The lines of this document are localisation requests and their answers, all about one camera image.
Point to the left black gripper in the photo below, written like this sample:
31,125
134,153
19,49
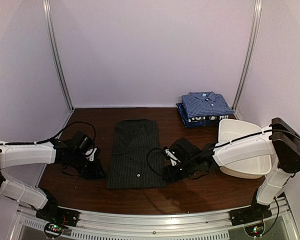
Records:
94,173

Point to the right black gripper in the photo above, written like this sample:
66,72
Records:
172,176

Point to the dark striped long sleeve shirt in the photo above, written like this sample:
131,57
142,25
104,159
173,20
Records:
136,160

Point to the dark blue printed shirt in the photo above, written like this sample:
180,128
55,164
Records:
199,121

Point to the blue checked shirt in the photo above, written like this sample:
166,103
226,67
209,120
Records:
205,104

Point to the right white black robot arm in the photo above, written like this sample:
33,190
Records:
285,161

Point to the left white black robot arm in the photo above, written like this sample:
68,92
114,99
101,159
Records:
78,152

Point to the left circuit board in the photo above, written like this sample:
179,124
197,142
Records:
53,230

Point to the circuit board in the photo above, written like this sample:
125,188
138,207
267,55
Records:
255,230
53,230

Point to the white plastic bin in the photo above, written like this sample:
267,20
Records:
244,149

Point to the right circuit board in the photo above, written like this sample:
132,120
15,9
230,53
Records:
255,230

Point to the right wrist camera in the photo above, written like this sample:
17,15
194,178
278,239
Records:
173,160

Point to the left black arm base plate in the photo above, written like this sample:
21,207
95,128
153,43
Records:
61,217

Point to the front aluminium rail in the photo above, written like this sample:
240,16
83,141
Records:
211,225

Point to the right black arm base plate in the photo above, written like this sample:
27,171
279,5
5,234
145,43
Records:
250,214

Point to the left aluminium frame post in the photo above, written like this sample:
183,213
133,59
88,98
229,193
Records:
55,53

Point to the aluminium frame post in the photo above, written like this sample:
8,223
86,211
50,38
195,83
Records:
55,53
254,30

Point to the right aluminium frame post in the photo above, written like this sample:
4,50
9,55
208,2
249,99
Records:
254,30

